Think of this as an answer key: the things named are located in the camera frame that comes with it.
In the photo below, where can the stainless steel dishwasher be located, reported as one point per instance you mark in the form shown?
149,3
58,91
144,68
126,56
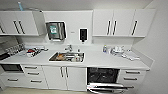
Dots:
103,81

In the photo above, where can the white drawer unit beside dishwasher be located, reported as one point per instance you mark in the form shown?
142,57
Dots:
133,78

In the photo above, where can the black soap dispenser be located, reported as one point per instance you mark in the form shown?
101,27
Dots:
83,35

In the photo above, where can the white patterned mug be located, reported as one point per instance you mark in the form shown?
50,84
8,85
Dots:
78,58

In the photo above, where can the chrome faucet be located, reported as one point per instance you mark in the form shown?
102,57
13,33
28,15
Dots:
69,48

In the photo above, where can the steel kitchen sink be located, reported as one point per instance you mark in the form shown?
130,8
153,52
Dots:
66,57

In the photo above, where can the blue dish soap bottle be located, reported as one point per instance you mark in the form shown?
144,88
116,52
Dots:
105,49

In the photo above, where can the bowl with orange food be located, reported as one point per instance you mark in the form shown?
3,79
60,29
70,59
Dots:
60,57

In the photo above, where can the steel paper towel dispenser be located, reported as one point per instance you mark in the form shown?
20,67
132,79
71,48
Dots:
56,31

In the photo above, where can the stack of white plates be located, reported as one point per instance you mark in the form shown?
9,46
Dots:
118,51

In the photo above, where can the white sink base cabinet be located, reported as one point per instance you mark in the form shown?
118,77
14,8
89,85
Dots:
65,78

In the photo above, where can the white drawer unit beside microwave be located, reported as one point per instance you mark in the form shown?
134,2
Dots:
35,77

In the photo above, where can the dish drying rack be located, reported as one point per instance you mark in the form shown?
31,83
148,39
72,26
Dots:
26,51

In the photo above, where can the teal spray bottle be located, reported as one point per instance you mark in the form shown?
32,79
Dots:
20,6

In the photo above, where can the black built-in microwave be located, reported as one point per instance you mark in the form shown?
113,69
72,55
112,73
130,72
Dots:
11,68

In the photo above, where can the white drawer under microwave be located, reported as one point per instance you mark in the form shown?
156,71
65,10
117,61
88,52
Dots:
11,80

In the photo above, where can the white wall outlet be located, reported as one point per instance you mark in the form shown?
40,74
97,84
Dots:
92,43

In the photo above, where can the small wall label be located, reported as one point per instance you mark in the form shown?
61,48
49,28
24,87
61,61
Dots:
72,33

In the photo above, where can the white wall cabinet four doors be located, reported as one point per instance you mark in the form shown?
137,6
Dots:
123,22

